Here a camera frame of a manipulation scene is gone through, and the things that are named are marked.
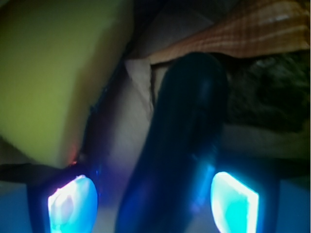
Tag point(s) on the brown paper bag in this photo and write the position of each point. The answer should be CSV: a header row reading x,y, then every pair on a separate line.
x,y
117,130

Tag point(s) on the dark green plastic pickle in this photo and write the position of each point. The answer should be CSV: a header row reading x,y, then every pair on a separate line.
x,y
173,174

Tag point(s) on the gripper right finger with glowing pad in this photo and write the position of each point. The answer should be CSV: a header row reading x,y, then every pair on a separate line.
x,y
262,196

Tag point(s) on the yellow sponge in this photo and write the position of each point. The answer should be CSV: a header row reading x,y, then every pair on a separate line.
x,y
56,57

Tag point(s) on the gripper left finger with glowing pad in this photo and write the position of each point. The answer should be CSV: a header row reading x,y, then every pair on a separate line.
x,y
44,199

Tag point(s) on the striped wooden block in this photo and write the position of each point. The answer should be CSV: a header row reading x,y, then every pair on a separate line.
x,y
253,28

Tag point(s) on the brown rock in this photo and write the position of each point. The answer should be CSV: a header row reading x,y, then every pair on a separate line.
x,y
271,92

